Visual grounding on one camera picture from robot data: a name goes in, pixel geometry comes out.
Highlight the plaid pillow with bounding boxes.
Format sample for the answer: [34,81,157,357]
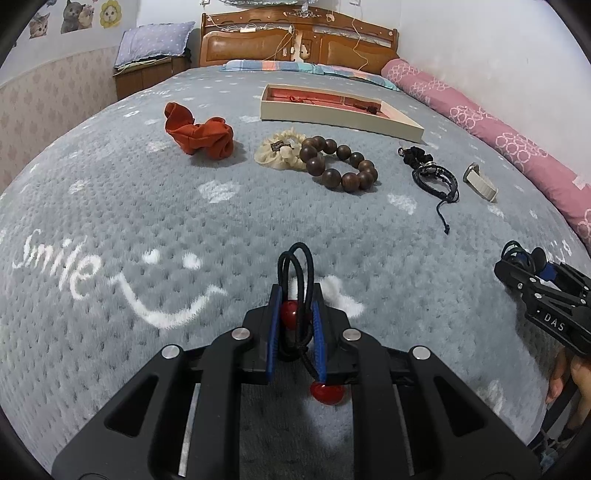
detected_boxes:
[221,59,402,92]

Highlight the frilled wall hanging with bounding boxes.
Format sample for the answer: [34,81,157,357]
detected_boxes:
[222,0,315,10]

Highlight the black leather cord bracelet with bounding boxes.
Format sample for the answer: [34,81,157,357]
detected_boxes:
[412,164,460,235]

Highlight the cream box red lining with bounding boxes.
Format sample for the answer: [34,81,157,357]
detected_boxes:
[260,84,424,144]

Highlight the two cats wall sticker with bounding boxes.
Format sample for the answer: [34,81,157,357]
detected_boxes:
[61,0,95,34]

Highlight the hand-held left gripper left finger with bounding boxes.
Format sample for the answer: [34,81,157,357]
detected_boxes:
[52,284,283,480]

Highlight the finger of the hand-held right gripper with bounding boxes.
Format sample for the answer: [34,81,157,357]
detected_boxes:
[501,240,561,283]
[494,261,539,301]

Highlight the cream scrunchie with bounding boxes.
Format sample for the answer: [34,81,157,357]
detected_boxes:
[255,130,308,171]

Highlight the purple dotted pillow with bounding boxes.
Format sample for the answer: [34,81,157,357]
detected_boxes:
[114,21,196,69]

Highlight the single cat wall sticker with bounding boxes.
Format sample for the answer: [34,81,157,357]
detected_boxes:
[28,11,51,38]

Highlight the brown wooden bead bracelet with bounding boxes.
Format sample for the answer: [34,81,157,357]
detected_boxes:
[299,136,379,191]

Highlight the person's right hand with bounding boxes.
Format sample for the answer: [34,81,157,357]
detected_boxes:
[545,346,591,439]

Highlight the black scrunchie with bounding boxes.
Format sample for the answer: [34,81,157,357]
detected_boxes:
[398,145,435,168]

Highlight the wooden bed headboard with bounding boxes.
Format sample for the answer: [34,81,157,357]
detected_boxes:
[199,10,399,75]

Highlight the pink floral bolster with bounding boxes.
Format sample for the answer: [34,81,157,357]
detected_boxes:
[381,58,591,252]

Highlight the grey patterned blanket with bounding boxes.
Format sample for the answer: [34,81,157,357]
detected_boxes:
[0,65,591,480]

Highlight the orange cable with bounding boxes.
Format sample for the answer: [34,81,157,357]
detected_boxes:
[351,16,370,72]

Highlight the wooden nightstand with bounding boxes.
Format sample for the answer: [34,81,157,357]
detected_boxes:
[114,53,191,101]

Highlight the orange scrunchie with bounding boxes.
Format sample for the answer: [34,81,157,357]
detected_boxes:
[164,102,235,159]

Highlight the black hair tie red beads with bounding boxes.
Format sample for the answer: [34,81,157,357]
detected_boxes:
[277,242,346,408]

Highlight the yellow flower cat sticker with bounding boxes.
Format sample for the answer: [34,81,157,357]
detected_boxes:
[100,0,122,26]

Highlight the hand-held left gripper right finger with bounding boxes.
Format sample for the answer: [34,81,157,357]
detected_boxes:
[310,298,541,480]

